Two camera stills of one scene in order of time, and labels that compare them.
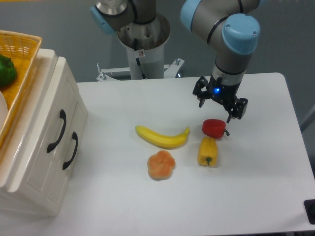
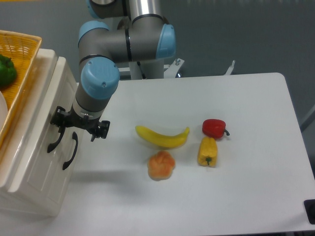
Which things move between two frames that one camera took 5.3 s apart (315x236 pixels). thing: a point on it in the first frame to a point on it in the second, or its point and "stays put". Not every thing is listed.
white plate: [4, 111] stays put
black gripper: [226, 94] to [62, 117]
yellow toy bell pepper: [207, 154] stays put
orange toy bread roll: [160, 165] stays put
